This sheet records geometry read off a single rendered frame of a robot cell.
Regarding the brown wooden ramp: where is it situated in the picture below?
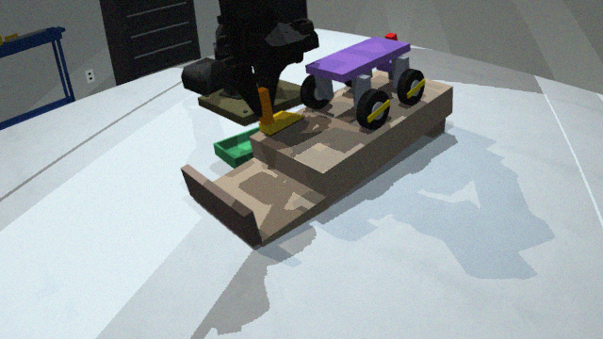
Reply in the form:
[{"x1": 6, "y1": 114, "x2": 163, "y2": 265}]
[{"x1": 180, "y1": 71, "x2": 453, "y2": 247}]

